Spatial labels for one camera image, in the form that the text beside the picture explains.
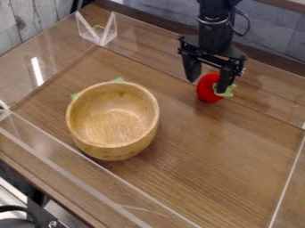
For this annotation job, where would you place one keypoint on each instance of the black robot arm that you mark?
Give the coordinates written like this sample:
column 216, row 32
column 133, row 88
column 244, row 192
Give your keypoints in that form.
column 211, row 47

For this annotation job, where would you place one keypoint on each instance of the black metal bracket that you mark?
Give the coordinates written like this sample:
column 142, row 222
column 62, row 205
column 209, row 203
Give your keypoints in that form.
column 46, row 219

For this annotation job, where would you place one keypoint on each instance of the red plush fruit green stem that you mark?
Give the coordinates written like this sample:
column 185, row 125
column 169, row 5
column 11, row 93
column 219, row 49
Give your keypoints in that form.
column 206, row 89

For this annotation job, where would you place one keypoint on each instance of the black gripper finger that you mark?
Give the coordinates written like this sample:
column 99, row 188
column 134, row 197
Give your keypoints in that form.
column 224, row 80
column 193, row 67

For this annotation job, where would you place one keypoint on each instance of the green mat under bowl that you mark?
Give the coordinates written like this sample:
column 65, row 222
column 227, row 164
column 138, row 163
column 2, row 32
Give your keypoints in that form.
column 120, row 79

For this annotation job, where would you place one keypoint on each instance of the clear acrylic tray enclosure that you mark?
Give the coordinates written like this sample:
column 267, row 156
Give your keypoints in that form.
column 225, row 165

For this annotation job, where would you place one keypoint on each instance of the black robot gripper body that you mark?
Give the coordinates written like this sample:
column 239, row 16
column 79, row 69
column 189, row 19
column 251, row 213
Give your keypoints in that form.
column 229, row 56

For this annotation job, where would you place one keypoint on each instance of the light wooden bowl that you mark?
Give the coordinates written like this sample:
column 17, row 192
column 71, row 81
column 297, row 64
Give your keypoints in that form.
column 113, row 119

